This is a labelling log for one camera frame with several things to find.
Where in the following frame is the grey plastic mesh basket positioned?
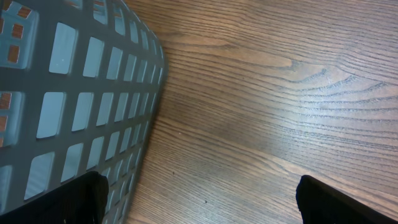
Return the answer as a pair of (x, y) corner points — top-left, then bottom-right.
(1, 0), (168, 223)

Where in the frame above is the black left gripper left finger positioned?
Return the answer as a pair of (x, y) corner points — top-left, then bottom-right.
(1, 171), (109, 224)

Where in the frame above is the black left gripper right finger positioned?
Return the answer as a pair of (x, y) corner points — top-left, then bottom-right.
(295, 175), (397, 224)

